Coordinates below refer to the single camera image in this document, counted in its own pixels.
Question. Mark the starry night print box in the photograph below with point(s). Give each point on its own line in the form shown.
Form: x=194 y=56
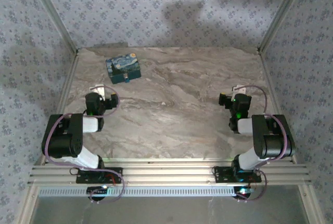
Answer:
x=122 y=64

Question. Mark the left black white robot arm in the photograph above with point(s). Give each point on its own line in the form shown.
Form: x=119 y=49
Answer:
x=91 y=125

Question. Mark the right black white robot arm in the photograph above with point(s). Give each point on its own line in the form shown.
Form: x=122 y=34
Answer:
x=244 y=126

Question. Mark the right black controller board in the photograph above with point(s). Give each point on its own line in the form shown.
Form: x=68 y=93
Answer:
x=242 y=191

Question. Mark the black controller board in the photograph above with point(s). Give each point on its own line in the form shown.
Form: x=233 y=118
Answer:
x=242 y=191
x=95 y=190

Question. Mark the left black controller board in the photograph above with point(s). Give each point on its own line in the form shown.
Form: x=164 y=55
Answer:
x=95 y=190

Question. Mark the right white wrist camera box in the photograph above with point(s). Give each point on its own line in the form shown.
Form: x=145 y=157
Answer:
x=240 y=89

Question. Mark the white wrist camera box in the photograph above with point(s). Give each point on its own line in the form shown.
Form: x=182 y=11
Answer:
x=240 y=89
x=100 y=89

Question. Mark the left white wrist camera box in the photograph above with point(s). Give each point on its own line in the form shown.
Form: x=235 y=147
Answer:
x=100 y=89

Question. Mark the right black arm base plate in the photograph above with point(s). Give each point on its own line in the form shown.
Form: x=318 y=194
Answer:
x=223 y=174

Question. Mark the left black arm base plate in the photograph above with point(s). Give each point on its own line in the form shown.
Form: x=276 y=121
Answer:
x=86 y=178

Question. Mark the aluminium frame post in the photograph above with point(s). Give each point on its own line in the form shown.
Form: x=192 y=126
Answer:
x=283 y=13
x=52 y=13

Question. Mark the aluminium mounting rail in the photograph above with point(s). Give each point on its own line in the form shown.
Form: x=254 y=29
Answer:
x=166 y=174

